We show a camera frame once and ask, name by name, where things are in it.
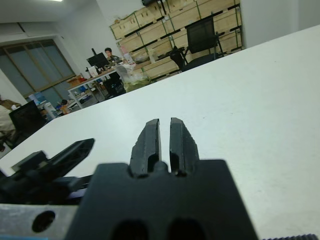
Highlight black computer monitor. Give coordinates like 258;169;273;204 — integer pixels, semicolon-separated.
86;47;110;71

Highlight yellow green plastic bag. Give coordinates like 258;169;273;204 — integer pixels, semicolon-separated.
115;63;152;93

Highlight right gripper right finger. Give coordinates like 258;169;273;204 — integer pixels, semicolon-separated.
169;116;201;176

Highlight pink white carton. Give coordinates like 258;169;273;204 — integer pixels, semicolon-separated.
119;44;134;65

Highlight seated person beige clothes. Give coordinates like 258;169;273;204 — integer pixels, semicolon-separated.
0;94;23;152

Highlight brown cardboard box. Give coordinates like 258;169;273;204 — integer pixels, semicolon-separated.
66;77;84;89

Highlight black solid office chair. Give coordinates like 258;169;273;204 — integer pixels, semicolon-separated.
8;99;48;149

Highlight wood framed window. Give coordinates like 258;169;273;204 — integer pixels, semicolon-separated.
0;38;76;100

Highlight white framed wooden desk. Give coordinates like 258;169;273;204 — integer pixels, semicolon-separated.
67;67;126;110

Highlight dark haired seated person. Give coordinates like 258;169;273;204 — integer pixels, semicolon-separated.
104;47;121;63

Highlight black mesh office chair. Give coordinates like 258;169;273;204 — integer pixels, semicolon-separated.
182;16;227;72

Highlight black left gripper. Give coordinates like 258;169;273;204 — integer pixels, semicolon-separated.
0;138;96;205

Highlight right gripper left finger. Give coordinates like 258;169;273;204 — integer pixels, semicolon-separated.
128;118;161;179

